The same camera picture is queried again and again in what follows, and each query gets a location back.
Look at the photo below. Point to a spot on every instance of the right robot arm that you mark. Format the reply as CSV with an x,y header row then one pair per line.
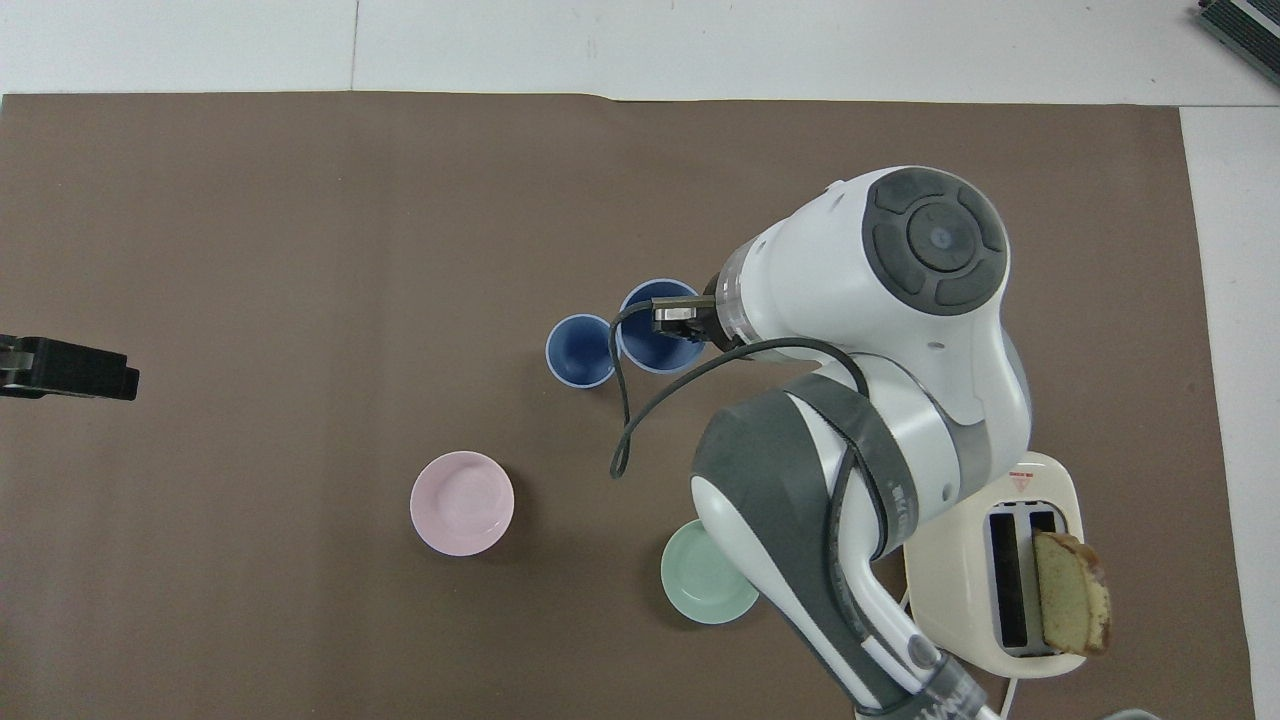
x,y
850,270

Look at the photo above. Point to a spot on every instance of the green plate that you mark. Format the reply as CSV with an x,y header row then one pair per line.
x,y
700,585

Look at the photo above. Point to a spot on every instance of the bread slice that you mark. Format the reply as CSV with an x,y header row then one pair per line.
x,y
1070,600

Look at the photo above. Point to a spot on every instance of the blue cup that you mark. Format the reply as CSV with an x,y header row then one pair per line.
x,y
645,345
578,350

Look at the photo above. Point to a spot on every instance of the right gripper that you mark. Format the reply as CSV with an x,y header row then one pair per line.
x,y
693,326

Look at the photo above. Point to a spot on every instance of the pink plate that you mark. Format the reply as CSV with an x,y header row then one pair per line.
x,y
462,503

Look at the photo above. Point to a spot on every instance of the dark ribbed box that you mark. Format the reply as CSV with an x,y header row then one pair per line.
x,y
1245,25

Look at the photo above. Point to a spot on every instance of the cream toaster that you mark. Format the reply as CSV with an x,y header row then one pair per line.
x,y
955,590

